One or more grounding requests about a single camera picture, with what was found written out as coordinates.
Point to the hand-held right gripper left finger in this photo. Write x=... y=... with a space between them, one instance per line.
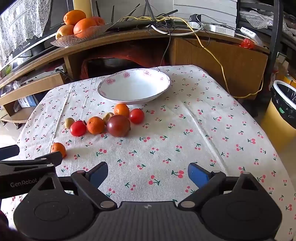
x=100 y=174

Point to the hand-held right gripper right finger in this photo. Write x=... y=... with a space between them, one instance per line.
x=197 y=174

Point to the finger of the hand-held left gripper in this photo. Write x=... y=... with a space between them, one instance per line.
x=34 y=165
x=9 y=152

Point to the small orange tangerine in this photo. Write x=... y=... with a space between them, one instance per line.
x=58 y=149

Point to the red tomato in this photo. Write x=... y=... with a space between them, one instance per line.
x=78 y=128
x=137 y=115

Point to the white floral bowl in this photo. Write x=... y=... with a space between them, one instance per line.
x=134 y=85

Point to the cherry print tablecloth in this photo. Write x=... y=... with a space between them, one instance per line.
x=161 y=143

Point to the blue and white box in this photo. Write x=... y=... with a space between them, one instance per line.
x=27 y=102

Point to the small yellow-brown jujube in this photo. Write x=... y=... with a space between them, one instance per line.
x=69 y=122
x=107 y=116

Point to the silver set-top box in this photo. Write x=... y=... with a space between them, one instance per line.
x=39 y=77

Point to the yellow trash bin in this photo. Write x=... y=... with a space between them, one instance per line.
x=275 y=125

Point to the black trash bag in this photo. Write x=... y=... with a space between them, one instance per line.
x=285 y=104

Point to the wooden television cabinet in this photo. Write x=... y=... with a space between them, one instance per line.
x=231 y=60

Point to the clear glass fruit dish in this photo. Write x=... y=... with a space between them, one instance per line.
x=69 y=41

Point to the white lace cloth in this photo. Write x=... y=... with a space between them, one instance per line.
x=23 y=23

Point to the yellow box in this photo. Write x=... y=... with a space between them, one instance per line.
x=289 y=80

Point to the yellow-red apple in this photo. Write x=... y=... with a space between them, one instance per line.
x=64 y=31

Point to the red ornament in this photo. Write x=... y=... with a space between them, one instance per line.
x=247 y=43

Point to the white modem box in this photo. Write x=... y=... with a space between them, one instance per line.
x=219 y=29

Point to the black television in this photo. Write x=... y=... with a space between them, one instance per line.
x=60 y=14

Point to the small white adapter box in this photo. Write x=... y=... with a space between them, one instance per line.
x=193 y=25

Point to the black router with antennas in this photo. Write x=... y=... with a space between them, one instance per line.
x=129 y=24

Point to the black power adapter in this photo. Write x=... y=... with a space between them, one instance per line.
x=195 y=17

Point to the black metal rack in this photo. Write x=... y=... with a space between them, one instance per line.
x=275 y=34

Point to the white slatted box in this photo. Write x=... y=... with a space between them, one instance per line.
x=205 y=10

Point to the bubble wrap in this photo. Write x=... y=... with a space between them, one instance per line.
x=261 y=19

